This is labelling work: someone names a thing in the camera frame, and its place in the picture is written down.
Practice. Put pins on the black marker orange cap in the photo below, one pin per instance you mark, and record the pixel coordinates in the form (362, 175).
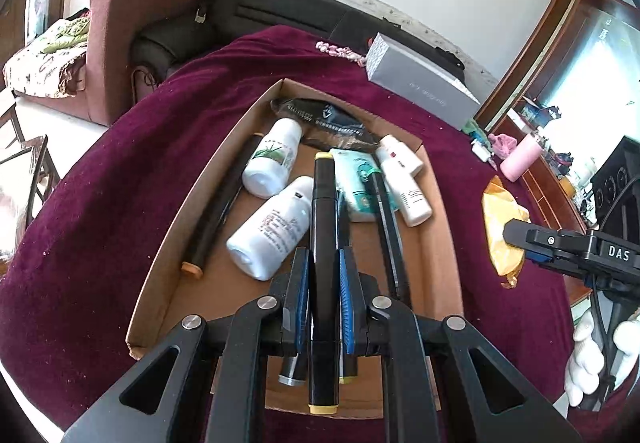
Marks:
(217, 210)

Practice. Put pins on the black marker yellow cap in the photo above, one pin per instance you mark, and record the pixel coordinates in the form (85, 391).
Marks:
(324, 291)

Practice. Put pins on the black snack bag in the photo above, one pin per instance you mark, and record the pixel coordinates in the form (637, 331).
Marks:
(325, 125)

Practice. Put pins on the pink cylindrical tumbler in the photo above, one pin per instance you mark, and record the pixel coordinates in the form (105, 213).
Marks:
(524, 155)

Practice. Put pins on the yellow snack packet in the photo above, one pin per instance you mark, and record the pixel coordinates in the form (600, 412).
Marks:
(500, 207)

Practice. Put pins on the pink upholstered armchair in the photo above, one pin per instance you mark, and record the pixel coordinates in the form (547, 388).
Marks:
(105, 91)

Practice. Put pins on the green cloth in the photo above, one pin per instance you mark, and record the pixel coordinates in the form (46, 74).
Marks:
(473, 131)

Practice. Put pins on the black marker green cap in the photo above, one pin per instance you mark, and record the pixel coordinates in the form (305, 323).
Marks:
(342, 221)

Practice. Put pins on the grey red dragonfly shoebox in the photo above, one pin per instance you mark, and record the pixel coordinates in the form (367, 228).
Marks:
(396, 68)

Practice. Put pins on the black pen gold tip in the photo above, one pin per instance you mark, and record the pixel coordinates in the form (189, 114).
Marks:
(394, 263)

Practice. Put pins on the white pill bottle red label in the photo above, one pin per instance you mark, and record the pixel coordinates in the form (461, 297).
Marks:
(261, 244)

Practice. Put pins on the small white box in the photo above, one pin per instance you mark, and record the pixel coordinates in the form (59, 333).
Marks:
(482, 153)

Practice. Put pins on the white gloved right hand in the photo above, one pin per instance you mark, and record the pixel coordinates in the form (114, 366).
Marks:
(587, 360)

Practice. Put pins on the black marker grey cap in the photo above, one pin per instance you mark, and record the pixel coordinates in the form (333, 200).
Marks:
(293, 372)

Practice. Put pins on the black padded headboard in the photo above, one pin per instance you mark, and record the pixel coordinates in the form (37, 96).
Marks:
(164, 45)

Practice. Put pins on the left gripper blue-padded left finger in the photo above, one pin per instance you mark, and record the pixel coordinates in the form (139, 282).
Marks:
(206, 380)

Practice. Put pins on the wooden chair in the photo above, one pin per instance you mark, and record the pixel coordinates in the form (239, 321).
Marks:
(28, 178)

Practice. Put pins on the maroon velvet bedspread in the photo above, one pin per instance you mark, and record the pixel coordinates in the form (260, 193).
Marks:
(68, 296)

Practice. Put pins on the brown cardboard box tray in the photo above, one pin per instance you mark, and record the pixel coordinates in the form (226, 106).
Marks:
(168, 294)

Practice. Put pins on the pink cloth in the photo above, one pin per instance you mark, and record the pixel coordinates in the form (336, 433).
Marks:
(502, 144)

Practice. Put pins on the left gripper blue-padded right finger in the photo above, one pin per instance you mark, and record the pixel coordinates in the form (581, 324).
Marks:
(442, 381)

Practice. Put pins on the white bottle green label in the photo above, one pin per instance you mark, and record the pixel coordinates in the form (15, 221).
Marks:
(269, 168)

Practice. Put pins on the white tube red print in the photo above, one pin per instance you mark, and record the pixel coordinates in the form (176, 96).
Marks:
(412, 203)

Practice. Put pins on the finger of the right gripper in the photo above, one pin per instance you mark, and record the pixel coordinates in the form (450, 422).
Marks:
(544, 246)

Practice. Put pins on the floral blanket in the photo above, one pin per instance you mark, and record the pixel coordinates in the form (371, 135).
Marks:
(53, 65)

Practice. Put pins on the teal cartoon tissue pack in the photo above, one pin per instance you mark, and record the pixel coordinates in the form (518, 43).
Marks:
(347, 164)

